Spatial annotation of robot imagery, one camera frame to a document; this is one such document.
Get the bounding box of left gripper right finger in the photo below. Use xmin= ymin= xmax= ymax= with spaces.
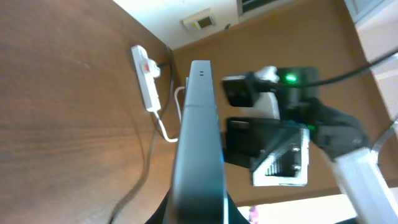
xmin=226 ymin=194 xmax=249 ymax=224

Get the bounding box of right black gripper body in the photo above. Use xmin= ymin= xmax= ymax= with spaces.
xmin=223 ymin=117 xmax=303 ymax=170

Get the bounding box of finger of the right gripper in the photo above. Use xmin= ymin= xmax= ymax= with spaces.
xmin=250 ymin=126 xmax=310 ymax=187

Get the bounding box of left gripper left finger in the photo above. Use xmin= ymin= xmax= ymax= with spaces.
xmin=145 ymin=192 xmax=169 ymax=224

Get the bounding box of blue-screen Galaxy smartphone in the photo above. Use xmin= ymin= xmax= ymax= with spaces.
xmin=164 ymin=60 xmax=228 ymax=223

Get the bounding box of black charging cable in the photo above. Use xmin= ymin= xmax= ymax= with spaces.
xmin=107 ymin=46 xmax=177 ymax=224

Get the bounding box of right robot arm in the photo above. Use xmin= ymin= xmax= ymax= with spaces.
xmin=221 ymin=66 xmax=397 ymax=223

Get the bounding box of white USB charger plug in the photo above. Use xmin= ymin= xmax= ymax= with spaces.
xmin=141 ymin=58 xmax=160 ymax=78

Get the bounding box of white power strip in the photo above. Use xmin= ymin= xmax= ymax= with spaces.
xmin=131 ymin=45 xmax=161 ymax=113

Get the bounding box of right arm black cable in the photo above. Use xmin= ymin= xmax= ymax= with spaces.
xmin=248 ymin=49 xmax=398 ymax=91

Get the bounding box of white power strip cord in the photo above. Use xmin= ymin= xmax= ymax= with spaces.
xmin=152 ymin=85 xmax=187 ymax=144

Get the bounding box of wall thermostat panel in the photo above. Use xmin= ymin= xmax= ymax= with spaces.
xmin=182 ymin=8 xmax=216 ymax=31

